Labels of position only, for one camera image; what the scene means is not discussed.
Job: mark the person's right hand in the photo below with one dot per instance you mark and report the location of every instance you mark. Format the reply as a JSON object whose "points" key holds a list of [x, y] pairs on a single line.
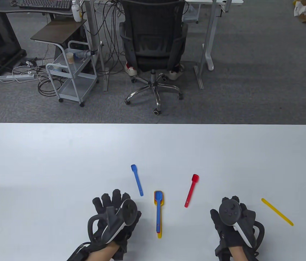
{"points": [[214, 216]]}

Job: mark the person's left hand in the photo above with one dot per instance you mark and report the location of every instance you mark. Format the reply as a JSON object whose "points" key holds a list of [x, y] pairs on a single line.
{"points": [[106, 199]]}

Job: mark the black white hand controller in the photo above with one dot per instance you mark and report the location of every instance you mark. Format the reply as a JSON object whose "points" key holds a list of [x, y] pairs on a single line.
{"points": [[129, 212], [229, 212]]}

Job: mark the small blue measuring spoon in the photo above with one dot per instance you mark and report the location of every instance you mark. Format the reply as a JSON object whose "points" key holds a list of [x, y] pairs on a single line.
{"points": [[138, 182]]}

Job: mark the small red measuring spoon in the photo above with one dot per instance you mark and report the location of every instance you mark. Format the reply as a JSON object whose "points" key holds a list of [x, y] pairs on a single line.
{"points": [[195, 177]]}

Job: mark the large blue measuring spoon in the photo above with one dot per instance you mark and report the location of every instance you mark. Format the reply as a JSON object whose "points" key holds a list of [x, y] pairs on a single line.
{"points": [[158, 195]]}

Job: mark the large yellow measuring spoon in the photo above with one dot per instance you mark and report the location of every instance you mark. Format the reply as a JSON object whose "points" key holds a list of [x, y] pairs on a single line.
{"points": [[159, 236]]}

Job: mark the tiny yellow measuring spoon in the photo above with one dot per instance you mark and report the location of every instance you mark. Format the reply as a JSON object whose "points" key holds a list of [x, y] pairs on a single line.
{"points": [[276, 211]]}

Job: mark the person's right forearm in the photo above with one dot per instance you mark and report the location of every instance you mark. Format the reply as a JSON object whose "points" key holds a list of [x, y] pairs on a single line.
{"points": [[239, 255]]}

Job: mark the person's left forearm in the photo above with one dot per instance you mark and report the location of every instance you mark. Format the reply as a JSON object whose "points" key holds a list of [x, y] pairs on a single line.
{"points": [[101, 254]]}

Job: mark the grey metal trolley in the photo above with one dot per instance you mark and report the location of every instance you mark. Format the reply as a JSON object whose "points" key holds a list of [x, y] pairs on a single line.
{"points": [[74, 87]]}

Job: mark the clear round container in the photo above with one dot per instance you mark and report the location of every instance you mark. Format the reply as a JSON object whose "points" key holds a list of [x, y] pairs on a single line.
{"points": [[56, 67]]}

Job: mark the paper cup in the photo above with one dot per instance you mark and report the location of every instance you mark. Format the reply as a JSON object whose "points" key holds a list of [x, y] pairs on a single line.
{"points": [[70, 58]]}

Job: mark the blue grey handheld device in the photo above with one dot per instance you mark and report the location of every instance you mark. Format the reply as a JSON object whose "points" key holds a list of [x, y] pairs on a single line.
{"points": [[83, 54]]}

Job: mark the white power strip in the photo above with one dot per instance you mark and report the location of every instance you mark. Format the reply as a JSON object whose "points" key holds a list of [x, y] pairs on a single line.
{"points": [[14, 77]]}

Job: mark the white desk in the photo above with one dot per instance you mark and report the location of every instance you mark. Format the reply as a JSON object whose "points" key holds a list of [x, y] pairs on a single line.
{"points": [[209, 40]]}

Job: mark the brown side table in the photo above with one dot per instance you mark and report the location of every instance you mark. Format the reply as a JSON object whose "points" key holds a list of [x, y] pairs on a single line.
{"points": [[57, 30]]}

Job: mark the black mesh office chair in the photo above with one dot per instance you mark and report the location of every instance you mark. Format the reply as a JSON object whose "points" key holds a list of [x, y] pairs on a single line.
{"points": [[152, 27]]}

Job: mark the white plastic bottle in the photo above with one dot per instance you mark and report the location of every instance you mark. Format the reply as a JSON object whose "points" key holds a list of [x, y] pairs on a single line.
{"points": [[76, 12]]}

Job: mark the white drawer unit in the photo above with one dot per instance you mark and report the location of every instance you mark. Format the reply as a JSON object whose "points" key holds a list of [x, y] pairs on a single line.
{"points": [[192, 16]]}

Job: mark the black desk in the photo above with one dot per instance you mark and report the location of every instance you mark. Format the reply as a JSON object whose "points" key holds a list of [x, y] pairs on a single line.
{"points": [[33, 11]]}

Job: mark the black computer keyboard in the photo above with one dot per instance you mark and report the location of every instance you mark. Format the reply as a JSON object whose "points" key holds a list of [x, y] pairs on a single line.
{"points": [[44, 4]]}

